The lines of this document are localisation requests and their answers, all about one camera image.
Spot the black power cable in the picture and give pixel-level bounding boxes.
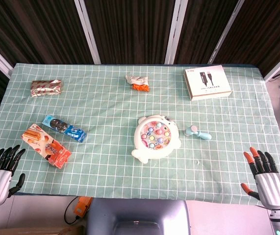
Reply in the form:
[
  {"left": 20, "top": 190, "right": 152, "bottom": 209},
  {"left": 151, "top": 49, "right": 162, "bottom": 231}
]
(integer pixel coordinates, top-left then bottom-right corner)
[{"left": 64, "top": 197, "right": 80, "bottom": 225}]

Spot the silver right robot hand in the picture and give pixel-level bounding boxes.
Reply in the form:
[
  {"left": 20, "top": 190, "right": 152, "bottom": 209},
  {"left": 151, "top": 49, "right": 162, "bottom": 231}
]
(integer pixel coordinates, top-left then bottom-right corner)
[{"left": 240, "top": 146, "right": 280, "bottom": 210}]

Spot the blue cookie box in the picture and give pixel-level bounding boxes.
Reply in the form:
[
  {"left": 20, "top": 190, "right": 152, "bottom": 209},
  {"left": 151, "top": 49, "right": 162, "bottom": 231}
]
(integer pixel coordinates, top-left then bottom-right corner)
[{"left": 42, "top": 115, "right": 88, "bottom": 143}]

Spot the white fishing game toy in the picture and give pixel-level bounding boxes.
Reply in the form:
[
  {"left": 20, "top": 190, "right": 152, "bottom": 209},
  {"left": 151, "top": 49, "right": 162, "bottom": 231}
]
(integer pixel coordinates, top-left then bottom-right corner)
[{"left": 131, "top": 114, "right": 181, "bottom": 165}]

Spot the white orange snack packet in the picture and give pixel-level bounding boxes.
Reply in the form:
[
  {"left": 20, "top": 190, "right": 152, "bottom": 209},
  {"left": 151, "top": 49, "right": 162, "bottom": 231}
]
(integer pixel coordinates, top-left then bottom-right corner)
[{"left": 125, "top": 74, "right": 150, "bottom": 93}]

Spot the silver red snack bag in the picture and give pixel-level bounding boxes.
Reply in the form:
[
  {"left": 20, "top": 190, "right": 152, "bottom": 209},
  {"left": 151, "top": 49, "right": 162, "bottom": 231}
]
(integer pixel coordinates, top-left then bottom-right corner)
[{"left": 30, "top": 79, "right": 63, "bottom": 98}]

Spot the orange egg roll box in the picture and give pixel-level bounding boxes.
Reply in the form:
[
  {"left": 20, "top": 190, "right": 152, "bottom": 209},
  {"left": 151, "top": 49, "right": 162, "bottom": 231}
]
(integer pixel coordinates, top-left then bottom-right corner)
[{"left": 21, "top": 123, "right": 72, "bottom": 169}]

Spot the green checked tablecloth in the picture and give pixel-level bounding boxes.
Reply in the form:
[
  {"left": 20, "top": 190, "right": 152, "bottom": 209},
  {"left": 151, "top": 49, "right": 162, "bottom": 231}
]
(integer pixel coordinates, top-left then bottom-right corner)
[{"left": 0, "top": 63, "right": 280, "bottom": 205}]

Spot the grey blue robot torso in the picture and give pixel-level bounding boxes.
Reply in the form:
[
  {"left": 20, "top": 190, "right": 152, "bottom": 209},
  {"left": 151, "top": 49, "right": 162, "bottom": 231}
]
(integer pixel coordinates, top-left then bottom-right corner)
[{"left": 85, "top": 197, "right": 192, "bottom": 235}]

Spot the orange device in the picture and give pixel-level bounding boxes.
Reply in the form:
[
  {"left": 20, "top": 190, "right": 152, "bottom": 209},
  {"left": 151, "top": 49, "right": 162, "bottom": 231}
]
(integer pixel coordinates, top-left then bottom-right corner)
[{"left": 73, "top": 196, "right": 93, "bottom": 218}]

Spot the white cable product box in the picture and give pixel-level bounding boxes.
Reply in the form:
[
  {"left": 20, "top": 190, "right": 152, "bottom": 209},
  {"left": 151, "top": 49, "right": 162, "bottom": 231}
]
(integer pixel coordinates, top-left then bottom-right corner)
[{"left": 183, "top": 65, "right": 232, "bottom": 102}]

